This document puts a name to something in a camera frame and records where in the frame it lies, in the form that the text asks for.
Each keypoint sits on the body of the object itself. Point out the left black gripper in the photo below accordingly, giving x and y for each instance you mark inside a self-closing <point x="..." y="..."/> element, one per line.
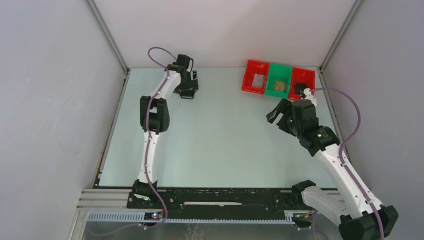
<point x="192" y="84"/>

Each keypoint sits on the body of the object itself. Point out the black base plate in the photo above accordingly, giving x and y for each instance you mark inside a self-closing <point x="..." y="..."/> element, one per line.
<point x="232" y="204"/>

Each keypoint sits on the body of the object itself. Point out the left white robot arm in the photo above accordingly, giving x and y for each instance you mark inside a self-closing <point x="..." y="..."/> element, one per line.
<point x="155" y="120"/>

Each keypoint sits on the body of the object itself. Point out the black object in bin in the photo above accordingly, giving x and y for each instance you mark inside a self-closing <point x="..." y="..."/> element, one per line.
<point x="299" y="88"/>

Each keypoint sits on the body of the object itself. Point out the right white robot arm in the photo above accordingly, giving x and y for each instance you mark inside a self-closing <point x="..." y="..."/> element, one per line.
<point x="361" y="215"/>

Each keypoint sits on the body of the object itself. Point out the aluminium frame rail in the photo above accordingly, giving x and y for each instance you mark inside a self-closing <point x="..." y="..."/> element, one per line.
<point x="103" y="199"/>

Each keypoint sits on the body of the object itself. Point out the tan object in bin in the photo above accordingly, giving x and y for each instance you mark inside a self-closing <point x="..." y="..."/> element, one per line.
<point x="280" y="86"/>

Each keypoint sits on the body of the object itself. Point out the right red bin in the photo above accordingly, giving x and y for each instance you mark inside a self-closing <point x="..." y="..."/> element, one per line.
<point x="301" y="76"/>

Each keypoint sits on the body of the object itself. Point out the silver card in bin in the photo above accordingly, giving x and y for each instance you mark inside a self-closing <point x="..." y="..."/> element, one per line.
<point x="258" y="81"/>

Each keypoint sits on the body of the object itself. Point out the left red bin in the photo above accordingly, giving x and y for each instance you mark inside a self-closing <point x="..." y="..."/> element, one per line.
<point x="252" y="67"/>

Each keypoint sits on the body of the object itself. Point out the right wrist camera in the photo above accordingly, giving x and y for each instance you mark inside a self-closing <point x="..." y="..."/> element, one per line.
<point x="306" y="94"/>

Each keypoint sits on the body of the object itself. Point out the red bin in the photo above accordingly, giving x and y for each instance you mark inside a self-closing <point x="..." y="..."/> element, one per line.
<point x="301" y="76"/>
<point x="252" y="67"/>

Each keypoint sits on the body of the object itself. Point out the black leather card holder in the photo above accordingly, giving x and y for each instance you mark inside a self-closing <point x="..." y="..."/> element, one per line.
<point x="187" y="94"/>

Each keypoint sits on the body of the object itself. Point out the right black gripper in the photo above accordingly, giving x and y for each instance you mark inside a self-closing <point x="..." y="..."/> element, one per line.
<point x="280" y="108"/>

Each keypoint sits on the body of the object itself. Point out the green bin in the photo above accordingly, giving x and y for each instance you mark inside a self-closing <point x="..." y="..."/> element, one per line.
<point x="278" y="80"/>

